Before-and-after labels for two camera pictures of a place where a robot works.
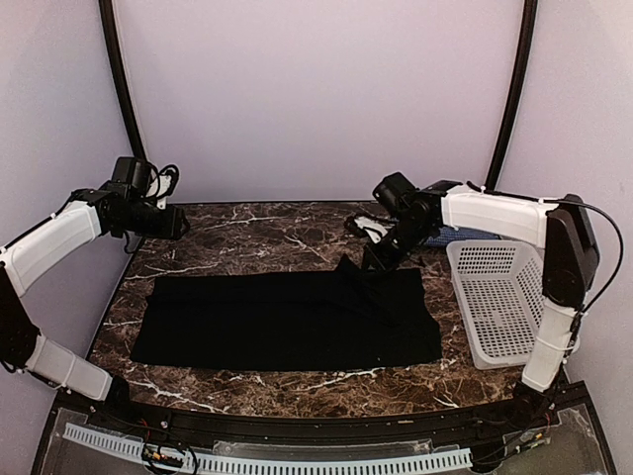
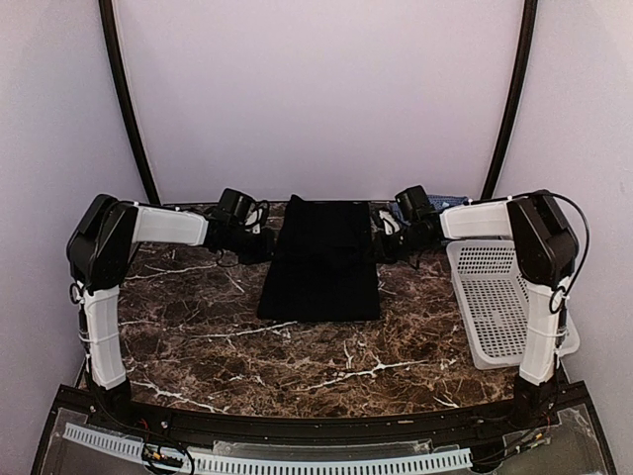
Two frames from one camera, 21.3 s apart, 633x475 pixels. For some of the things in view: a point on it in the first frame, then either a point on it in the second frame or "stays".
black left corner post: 107,20 stays
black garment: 341,318 to 322,267
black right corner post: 518,90 stays
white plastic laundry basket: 498,288 stays
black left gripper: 171,229 to 267,245
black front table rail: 418,428 stays
